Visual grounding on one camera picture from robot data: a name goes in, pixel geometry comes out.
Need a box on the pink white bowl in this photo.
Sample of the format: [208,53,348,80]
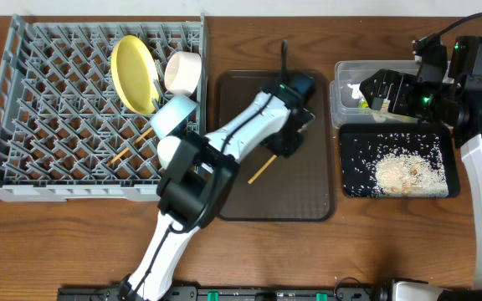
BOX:
[164,51,203,96]

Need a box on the leftover rice pile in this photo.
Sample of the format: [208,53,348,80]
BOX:
[341,133,449,197]

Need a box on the white cup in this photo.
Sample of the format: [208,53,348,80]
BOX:
[157,135,181,170]

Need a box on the white napkin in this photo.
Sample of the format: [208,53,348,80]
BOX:
[347,84,364,101]

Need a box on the clear plastic waste bin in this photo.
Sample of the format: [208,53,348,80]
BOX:
[330,60,419,129]

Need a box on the yellow plate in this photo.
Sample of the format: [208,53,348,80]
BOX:
[110,35,159,115]

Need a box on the brown serving tray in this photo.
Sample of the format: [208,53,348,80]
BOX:
[218,70,336,222]

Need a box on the green orange snack wrapper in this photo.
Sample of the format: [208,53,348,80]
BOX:
[358,98,369,109]

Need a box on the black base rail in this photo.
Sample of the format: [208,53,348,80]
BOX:
[56,287,392,301]

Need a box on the grey plastic dishwasher rack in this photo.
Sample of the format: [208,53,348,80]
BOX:
[0,16,209,202]

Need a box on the light blue bowl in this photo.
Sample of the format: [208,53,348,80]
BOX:
[150,95,197,140]

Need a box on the black food waste tray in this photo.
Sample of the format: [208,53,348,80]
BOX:
[339,124,460,198]

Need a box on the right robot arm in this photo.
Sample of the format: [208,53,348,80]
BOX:
[359,34,482,300]

